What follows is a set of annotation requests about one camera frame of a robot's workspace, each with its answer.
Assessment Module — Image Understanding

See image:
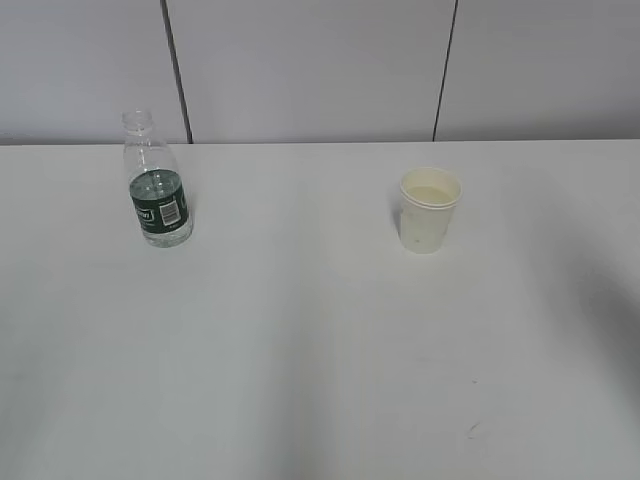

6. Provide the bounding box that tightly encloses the white paper cup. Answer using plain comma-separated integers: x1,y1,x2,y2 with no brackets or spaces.
399,167,462,254

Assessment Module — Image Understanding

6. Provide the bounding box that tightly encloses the clear water bottle green label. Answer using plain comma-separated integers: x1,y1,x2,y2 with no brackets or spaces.
122,109,193,248

